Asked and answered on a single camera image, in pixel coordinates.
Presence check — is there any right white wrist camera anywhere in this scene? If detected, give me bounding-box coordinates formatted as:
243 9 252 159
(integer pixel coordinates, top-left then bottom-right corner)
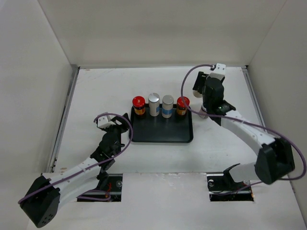
209 63 226 80

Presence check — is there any silver-lid shaker blue label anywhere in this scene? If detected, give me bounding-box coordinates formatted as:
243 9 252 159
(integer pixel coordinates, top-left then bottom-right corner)
162 95 174 118

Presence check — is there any white-lid jar red label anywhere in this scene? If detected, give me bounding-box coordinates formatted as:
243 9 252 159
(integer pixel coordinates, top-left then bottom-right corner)
198 105 208 119

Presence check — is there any clear-grinder-top salt bottle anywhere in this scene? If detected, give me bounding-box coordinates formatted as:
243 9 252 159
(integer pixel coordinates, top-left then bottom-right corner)
193 90 202 98

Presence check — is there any red-lid brown jar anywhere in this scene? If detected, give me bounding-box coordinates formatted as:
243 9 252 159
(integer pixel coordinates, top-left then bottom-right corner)
132 96 146 118
176 96 190 117

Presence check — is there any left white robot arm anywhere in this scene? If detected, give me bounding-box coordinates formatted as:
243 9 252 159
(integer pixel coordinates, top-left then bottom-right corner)
18 113 133 228

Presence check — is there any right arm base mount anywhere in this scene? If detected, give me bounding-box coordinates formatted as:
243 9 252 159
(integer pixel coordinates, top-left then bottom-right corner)
207 164 254 202

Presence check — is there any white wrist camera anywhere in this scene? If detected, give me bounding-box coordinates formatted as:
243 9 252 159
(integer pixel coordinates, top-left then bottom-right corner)
209 63 226 80
94 115 114 129

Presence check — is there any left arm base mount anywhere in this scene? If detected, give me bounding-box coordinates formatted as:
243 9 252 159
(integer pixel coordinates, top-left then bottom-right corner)
77 173 123 202

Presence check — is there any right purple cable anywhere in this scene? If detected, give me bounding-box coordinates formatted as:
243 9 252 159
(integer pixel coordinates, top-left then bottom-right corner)
180 63 307 181

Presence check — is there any purple cable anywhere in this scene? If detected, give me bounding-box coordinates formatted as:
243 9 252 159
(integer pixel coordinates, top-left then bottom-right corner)
18 112 134 204
180 63 307 181

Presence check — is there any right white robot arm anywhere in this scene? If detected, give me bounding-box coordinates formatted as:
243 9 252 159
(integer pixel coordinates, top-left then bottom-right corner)
193 72 295 190

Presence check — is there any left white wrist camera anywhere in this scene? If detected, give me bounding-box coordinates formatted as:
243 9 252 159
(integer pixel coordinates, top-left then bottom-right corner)
94 115 114 129

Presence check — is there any silver-lid white shaker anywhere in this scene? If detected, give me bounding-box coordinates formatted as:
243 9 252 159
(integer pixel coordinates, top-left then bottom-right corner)
148 93 160 117

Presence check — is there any black rectangular plastic tray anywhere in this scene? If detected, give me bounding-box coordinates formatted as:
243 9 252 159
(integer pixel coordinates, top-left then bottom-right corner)
129 104 194 143

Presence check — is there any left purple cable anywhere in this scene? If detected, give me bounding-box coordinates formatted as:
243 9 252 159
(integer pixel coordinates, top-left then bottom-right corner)
18 112 134 204

